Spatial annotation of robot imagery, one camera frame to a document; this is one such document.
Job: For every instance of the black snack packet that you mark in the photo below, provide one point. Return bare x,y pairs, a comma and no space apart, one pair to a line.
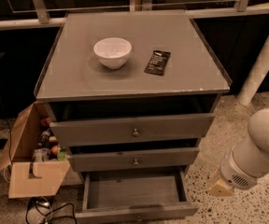
157,62

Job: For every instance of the grey drawer cabinet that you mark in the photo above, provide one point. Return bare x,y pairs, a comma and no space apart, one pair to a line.
74,85

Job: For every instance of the open cardboard box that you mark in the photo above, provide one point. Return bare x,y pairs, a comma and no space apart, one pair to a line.
29,179

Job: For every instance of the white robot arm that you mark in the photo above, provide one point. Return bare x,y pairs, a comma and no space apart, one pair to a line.
246,162

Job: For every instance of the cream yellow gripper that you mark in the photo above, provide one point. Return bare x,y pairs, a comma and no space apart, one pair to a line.
236,174

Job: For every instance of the grey middle drawer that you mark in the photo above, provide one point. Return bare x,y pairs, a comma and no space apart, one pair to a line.
123,160

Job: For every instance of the red apple in box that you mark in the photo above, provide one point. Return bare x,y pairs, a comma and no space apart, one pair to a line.
54,150

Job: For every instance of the green bottle in box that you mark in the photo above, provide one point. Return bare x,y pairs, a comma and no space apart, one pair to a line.
61,155

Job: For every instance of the white diagonal post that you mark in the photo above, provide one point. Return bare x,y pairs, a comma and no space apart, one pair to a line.
256,76

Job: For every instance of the clear jar in box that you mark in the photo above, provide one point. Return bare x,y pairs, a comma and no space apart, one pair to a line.
41,154

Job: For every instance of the grey drawer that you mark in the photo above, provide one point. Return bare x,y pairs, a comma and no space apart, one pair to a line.
123,160
135,195
92,132

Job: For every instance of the grey top drawer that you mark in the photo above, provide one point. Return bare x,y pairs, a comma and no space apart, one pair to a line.
92,132

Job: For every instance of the white ceramic bowl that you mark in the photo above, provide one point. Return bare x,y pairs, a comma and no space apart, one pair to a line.
112,52

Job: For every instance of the grey bottom drawer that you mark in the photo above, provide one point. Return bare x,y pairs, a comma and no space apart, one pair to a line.
135,195

